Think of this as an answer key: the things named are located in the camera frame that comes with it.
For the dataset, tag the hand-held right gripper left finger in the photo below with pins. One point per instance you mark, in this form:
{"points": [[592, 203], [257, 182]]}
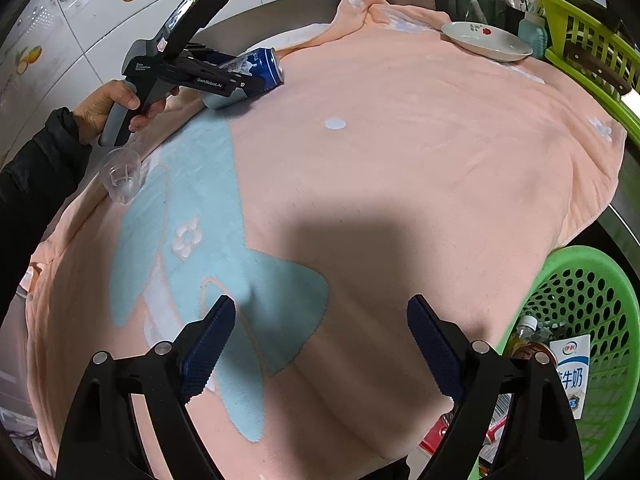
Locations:
{"points": [[210, 345]]}

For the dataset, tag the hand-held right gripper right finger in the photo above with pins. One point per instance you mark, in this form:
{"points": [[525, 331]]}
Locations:
{"points": [[432, 345]]}

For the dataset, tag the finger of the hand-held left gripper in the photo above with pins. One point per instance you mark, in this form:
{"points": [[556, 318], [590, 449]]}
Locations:
{"points": [[207, 53], [248, 87]]}

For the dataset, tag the blue silver drink can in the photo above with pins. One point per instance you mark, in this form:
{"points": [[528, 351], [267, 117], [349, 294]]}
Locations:
{"points": [[257, 67]]}

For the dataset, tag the amber drink bottle white cap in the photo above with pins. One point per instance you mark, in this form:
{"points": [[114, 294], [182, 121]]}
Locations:
{"points": [[530, 340]]}

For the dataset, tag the white blue milk carton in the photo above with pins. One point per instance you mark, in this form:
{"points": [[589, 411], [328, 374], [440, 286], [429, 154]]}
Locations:
{"points": [[570, 375]]}

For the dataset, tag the round green plastic basket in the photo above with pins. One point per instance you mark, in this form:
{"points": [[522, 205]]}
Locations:
{"points": [[610, 300]]}

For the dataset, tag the person's left forearm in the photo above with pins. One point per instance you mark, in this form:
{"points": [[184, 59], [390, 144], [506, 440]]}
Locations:
{"points": [[35, 195]]}

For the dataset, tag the person's left hand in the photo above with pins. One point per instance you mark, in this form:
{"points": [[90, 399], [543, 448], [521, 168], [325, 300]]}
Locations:
{"points": [[97, 110]]}

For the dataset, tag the white towel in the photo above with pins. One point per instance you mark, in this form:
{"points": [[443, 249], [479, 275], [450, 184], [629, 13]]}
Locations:
{"points": [[305, 37]]}

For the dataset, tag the red white can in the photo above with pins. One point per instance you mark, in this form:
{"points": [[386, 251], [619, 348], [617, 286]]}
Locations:
{"points": [[440, 440]]}

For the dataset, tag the clear plastic cup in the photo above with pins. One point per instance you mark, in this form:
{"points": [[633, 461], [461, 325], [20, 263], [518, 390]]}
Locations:
{"points": [[122, 175]]}

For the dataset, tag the peach towel with blue print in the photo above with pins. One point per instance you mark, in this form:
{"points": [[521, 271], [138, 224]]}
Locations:
{"points": [[400, 160]]}

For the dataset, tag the white plate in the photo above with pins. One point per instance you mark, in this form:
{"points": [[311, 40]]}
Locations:
{"points": [[485, 40]]}

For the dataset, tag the teal plastic bottle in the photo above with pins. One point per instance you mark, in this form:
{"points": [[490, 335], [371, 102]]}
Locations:
{"points": [[532, 35]]}

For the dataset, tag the green plastic dish rack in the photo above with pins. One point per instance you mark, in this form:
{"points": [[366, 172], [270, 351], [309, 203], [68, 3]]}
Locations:
{"points": [[575, 25]]}

